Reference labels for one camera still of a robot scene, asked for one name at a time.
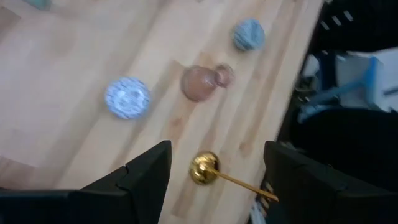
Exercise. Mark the pale lilac patterned candle holder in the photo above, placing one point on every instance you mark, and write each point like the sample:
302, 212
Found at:
127, 98

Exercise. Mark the blue metal stand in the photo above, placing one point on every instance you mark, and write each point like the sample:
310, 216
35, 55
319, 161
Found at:
371, 74

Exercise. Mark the blue grey patterned candle holder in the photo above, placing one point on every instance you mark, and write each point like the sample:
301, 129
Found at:
248, 34

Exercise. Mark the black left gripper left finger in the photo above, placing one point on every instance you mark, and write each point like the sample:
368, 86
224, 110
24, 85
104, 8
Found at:
124, 202

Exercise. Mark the pink glass candle holder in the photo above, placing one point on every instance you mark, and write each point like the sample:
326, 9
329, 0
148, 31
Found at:
199, 84

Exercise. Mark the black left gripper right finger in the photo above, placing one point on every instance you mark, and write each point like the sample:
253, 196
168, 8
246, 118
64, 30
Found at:
311, 199

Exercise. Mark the gold metal candlestick holder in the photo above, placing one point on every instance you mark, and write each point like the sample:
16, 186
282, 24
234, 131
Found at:
202, 168

